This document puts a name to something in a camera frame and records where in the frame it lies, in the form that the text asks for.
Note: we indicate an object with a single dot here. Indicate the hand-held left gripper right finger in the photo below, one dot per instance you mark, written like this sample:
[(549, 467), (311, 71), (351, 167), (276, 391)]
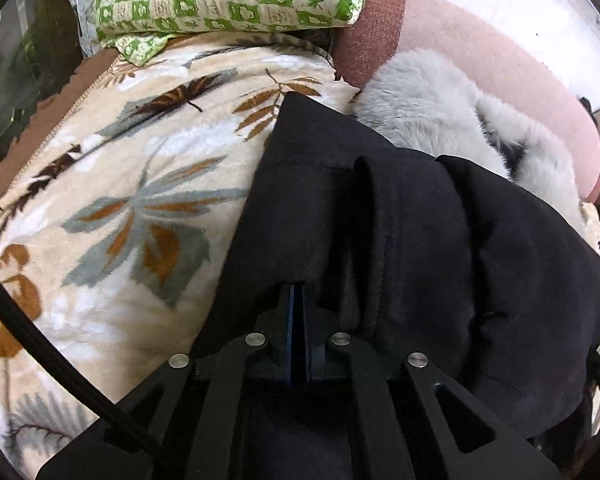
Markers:
[(307, 340)]

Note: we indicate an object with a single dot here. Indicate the black coat with grey fur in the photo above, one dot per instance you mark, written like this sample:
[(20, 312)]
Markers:
[(420, 240)]

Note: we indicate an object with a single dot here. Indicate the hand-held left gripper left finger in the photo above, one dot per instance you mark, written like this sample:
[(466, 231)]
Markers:
[(290, 330)]

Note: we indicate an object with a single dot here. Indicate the clear plastic bag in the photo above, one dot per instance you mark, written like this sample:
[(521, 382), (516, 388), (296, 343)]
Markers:
[(82, 5)]

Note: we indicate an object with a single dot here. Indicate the beige leaf print blanket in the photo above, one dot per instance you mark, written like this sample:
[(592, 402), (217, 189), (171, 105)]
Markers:
[(130, 170)]

